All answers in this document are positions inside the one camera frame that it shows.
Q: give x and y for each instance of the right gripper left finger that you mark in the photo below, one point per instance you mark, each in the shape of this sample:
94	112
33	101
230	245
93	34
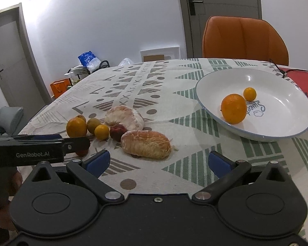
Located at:
86	174

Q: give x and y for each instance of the blue white plastic bag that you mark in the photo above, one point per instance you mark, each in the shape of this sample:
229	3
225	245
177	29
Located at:
89	61

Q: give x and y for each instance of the large orange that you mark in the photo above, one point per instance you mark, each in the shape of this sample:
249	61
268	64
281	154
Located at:
233	108
76	127

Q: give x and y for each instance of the white foam packaging frame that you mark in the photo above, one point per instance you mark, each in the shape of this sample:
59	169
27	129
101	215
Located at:
165	53

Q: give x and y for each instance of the red apple front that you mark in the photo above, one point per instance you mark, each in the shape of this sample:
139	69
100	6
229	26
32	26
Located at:
82	152

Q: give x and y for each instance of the person's left hand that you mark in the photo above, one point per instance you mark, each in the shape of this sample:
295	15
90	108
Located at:
13	185

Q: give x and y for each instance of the orange paper bag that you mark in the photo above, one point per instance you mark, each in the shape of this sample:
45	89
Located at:
59	87

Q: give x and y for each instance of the large peeled pomelo half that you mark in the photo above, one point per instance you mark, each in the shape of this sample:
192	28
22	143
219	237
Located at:
125	116

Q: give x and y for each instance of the clear plastic bag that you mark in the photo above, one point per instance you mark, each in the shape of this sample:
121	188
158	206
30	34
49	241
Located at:
126	62

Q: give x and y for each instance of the orange leather chair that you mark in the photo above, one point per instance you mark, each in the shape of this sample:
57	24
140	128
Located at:
243	38

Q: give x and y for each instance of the small peeled pomelo piece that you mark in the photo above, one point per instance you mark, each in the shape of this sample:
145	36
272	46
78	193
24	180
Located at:
147	144

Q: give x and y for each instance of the grey door with handle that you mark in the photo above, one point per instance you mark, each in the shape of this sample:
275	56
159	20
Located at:
195	14

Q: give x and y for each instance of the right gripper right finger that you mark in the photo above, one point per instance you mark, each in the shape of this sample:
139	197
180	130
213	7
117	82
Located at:
229	174

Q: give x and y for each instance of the patterned white tablecloth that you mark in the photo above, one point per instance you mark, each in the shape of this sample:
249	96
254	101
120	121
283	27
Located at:
164	93

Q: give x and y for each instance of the grey sofa cushion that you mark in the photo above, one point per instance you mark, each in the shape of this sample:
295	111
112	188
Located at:
11	120

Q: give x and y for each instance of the brown pear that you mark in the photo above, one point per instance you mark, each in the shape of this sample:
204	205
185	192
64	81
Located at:
92	124
81	117

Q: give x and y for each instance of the dark red apple back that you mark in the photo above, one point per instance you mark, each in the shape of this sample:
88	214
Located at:
117	131

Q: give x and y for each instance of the black metal rack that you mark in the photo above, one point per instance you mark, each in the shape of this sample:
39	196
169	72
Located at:
79	72

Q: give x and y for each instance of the small tangerine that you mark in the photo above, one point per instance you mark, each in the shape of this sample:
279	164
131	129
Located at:
101	132
249	94

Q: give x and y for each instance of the white ceramic plate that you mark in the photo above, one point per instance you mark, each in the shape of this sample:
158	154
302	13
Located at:
280	110

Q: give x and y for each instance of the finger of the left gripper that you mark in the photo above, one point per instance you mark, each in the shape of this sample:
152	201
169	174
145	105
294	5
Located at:
70	145
32	137

